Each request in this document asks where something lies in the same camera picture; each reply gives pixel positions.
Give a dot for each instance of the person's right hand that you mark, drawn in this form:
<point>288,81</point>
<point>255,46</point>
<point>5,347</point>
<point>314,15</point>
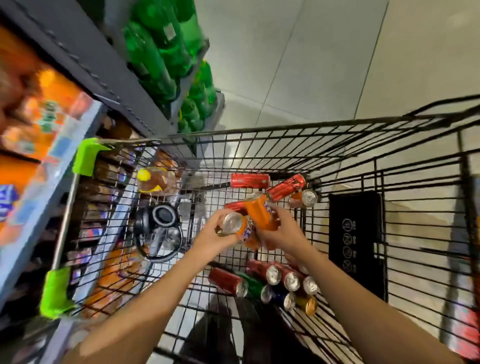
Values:
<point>290,240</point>

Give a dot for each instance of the person's left hand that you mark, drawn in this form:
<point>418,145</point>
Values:
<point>210,240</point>

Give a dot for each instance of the orange soda can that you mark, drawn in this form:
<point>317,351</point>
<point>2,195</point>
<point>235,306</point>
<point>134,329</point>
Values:
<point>230,223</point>
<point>258,212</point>

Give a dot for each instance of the cans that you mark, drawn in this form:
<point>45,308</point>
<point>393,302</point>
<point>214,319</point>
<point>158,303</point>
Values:
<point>249,180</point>

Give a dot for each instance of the grey metal shelf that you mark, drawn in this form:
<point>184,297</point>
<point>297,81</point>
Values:
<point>93,56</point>

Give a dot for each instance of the person's left forearm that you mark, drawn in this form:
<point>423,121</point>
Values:
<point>142,311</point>

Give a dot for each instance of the person's right forearm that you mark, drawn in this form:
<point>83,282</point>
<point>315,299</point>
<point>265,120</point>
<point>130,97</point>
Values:
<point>375,318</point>

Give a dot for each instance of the black headphones in cart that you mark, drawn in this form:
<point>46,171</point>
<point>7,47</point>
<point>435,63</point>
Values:
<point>165,215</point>

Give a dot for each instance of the person's dark trousers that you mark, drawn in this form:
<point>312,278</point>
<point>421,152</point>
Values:
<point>225,337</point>

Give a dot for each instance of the amber bottle yellow cap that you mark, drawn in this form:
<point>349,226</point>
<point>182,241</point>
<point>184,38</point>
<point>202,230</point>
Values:
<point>157,182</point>

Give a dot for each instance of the row of orange drink bottles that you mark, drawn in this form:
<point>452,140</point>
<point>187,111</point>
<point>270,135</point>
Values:
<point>116,270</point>

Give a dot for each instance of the rows of large green bottles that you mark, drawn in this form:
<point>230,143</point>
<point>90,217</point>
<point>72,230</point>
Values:
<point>150,60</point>

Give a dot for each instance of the red box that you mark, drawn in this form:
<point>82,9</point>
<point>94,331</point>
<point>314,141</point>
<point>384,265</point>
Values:
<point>468,333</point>

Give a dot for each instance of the orange drink multipack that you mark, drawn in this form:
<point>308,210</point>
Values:
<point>15,176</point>
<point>48,97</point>

